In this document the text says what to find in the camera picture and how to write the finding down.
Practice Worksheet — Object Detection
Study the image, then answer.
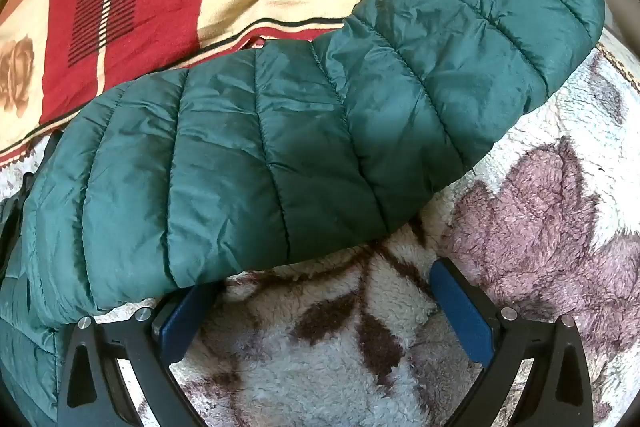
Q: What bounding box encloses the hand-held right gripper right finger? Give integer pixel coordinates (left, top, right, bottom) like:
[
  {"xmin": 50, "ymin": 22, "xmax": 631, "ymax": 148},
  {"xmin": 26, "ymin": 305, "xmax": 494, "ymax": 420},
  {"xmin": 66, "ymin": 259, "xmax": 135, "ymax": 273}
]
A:
[{"xmin": 429, "ymin": 257, "xmax": 594, "ymax": 427}]

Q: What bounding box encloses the floral fleece blanket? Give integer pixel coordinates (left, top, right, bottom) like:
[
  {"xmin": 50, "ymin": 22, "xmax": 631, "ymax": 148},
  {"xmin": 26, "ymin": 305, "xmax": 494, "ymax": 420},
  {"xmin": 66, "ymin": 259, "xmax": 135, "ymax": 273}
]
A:
[{"xmin": 0, "ymin": 0, "xmax": 640, "ymax": 427}]

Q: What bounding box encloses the green puffer jacket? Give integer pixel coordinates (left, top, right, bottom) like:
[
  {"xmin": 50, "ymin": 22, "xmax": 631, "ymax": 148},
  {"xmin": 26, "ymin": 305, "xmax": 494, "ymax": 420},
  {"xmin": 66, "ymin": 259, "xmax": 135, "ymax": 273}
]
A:
[{"xmin": 0, "ymin": 0, "xmax": 607, "ymax": 427}]

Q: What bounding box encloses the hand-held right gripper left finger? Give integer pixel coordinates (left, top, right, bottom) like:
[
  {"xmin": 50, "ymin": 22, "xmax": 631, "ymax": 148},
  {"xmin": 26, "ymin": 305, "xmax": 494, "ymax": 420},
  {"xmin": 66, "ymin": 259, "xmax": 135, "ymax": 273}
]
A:
[{"xmin": 56, "ymin": 281, "xmax": 224, "ymax": 427}]

